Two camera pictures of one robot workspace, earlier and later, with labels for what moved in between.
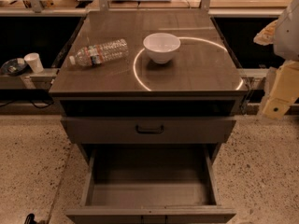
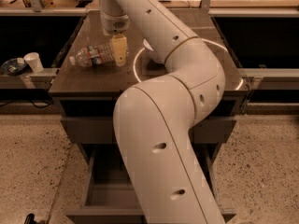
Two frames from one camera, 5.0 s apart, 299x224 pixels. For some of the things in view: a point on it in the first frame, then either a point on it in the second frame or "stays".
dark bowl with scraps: (14, 66) stays
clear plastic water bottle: (101, 53) stays
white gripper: (288, 36) to (114, 24)
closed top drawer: (149, 130) stays
